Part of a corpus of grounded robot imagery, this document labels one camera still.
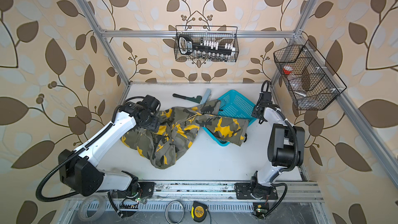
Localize teal plastic basket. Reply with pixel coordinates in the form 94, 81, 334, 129
203, 89, 258, 147

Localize camouflage yellow green trousers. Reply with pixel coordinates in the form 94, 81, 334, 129
121, 100, 249, 170

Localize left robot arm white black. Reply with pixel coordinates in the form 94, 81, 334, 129
35, 95, 161, 202

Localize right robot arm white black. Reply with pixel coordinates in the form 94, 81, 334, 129
234, 80, 305, 200

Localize clear plastic bag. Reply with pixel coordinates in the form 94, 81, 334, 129
289, 78, 307, 99

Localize red capped item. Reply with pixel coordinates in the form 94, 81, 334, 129
283, 65, 293, 76

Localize light blue grey block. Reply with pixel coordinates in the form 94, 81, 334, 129
200, 88, 211, 104

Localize black socket set holder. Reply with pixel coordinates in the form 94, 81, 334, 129
177, 35, 237, 55

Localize yellow black tape measure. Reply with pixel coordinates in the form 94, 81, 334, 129
191, 201, 208, 223

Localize clear tape roll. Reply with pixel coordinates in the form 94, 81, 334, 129
78, 196, 106, 222

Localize black wire basket right wall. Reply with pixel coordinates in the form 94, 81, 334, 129
273, 40, 347, 111

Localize black wire basket wall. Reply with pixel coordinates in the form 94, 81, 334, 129
173, 24, 239, 63
273, 40, 347, 111

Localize black wire basket back wall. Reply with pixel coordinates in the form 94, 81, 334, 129
173, 24, 239, 63

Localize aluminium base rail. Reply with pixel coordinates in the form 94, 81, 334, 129
140, 180, 324, 203

